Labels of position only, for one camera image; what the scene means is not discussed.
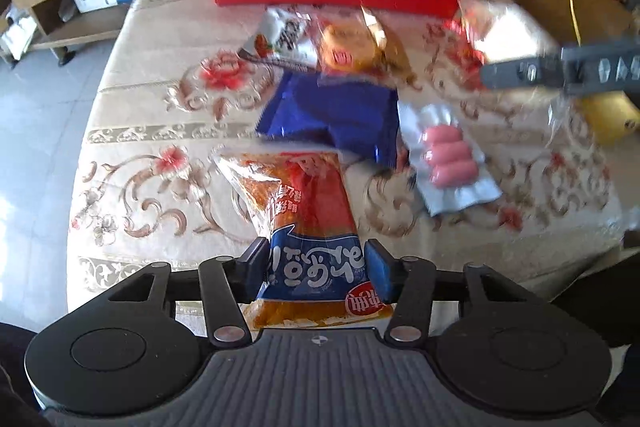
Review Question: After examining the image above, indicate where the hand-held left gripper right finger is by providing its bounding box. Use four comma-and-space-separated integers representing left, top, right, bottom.
364, 238, 526, 350

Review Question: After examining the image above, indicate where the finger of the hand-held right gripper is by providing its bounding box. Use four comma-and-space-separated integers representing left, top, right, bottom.
480, 56, 568, 92

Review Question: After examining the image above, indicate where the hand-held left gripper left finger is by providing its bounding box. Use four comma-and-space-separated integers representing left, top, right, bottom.
107, 237, 271, 350

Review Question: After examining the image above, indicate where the clear packet with red print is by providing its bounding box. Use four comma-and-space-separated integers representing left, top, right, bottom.
442, 0, 571, 102

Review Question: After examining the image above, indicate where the orange snack packet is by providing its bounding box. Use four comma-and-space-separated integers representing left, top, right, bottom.
212, 151, 393, 330

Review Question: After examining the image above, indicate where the blue snack packet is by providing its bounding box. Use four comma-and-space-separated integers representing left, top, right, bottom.
255, 72, 401, 168

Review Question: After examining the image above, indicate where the clear pink sausage packet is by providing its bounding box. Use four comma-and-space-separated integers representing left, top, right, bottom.
397, 102, 503, 215

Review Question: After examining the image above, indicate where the orange cake packet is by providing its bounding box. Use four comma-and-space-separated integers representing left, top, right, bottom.
315, 7, 416, 80

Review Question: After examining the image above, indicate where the floral tablecloth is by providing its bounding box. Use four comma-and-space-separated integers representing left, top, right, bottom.
67, 0, 626, 333

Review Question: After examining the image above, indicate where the person's dark clothing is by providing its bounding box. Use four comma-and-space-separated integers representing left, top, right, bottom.
562, 227, 640, 358

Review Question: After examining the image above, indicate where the grey snack packet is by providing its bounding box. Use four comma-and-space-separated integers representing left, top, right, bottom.
237, 7, 323, 72

